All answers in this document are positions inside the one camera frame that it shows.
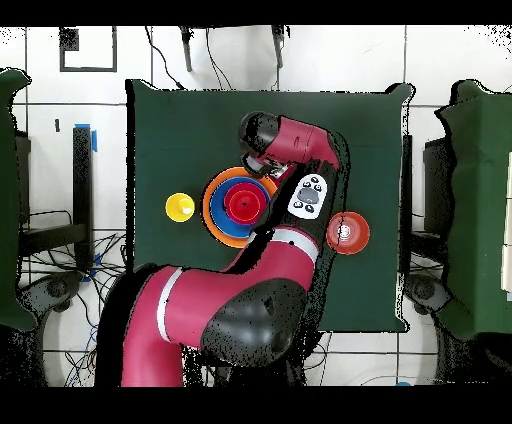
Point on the black metal stand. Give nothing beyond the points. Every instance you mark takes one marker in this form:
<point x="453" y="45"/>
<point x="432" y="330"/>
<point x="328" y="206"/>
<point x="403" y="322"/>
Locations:
<point x="82" y="180"/>

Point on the black cabinet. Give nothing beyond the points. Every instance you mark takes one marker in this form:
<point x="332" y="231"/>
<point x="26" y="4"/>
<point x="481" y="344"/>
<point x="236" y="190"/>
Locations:
<point x="438" y="188"/>
<point x="23" y="180"/>

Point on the blue bowl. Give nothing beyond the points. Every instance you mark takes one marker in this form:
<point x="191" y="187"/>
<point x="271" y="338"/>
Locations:
<point x="218" y="212"/>

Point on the black metal post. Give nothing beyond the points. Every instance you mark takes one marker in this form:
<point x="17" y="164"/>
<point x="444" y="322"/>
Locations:
<point x="407" y="192"/>

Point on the amber yellow cup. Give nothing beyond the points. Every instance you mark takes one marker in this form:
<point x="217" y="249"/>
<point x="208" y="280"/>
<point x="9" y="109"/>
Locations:
<point x="178" y="210"/>

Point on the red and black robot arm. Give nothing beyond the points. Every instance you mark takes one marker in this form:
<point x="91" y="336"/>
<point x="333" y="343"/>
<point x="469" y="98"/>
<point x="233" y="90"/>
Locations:
<point x="224" y="292"/>

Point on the blue tape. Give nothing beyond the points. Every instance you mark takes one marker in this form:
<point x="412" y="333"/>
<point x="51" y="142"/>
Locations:
<point x="94" y="140"/>

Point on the small orange bowl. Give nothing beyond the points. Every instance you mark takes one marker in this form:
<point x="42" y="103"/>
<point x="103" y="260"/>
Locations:
<point x="356" y="234"/>

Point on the pink bowl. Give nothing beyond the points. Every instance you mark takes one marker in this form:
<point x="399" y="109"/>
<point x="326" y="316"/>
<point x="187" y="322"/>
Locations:
<point x="228" y="200"/>

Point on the grey metal leg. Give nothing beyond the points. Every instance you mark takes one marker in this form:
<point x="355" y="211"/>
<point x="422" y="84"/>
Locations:
<point x="278" y="48"/>
<point x="186" y="52"/>

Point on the green cloth side table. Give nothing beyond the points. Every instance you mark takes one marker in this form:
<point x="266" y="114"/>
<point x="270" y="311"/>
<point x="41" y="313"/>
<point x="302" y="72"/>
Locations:
<point x="480" y="200"/>
<point x="8" y="200"/>

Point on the dark green table cloth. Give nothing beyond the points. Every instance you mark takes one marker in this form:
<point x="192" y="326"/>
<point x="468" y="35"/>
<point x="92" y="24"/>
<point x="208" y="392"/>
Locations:
<point x="180" y="132"/>

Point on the grey office chair base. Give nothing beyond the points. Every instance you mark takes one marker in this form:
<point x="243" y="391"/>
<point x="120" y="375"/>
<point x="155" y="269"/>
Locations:
<point x="424" y="290"/>
<point x="52" y="288"/>

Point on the grey square floor frame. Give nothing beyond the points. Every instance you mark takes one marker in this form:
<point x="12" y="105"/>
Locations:
<point x="88" y="69"/>

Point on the large yellow-orange bowl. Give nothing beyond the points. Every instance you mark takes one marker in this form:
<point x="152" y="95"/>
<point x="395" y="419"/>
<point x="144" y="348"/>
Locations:
<point x="206" y="212"/>

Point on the orange cup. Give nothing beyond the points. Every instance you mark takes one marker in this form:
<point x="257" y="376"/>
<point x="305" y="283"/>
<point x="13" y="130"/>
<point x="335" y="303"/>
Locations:
<point x="244" y="206"/>

